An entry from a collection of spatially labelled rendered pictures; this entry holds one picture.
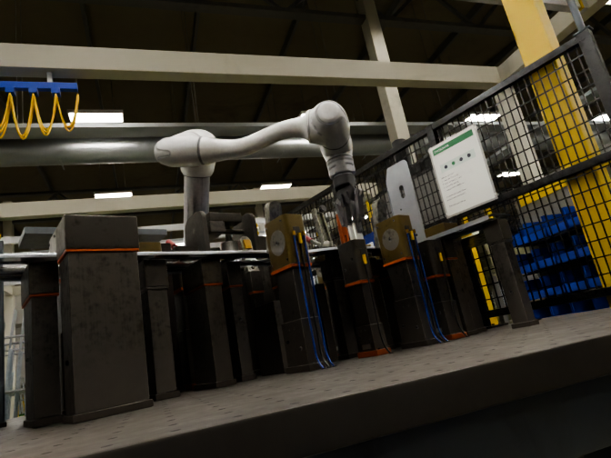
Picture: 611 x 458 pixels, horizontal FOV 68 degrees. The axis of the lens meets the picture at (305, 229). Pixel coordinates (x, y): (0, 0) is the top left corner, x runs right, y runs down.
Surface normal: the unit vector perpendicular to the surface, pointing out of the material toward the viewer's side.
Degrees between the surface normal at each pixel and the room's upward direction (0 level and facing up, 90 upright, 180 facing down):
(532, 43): 90
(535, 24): 90
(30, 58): 90
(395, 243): 90
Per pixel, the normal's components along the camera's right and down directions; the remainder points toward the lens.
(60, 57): 0.30, -0.30
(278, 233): -0.79, -0.02
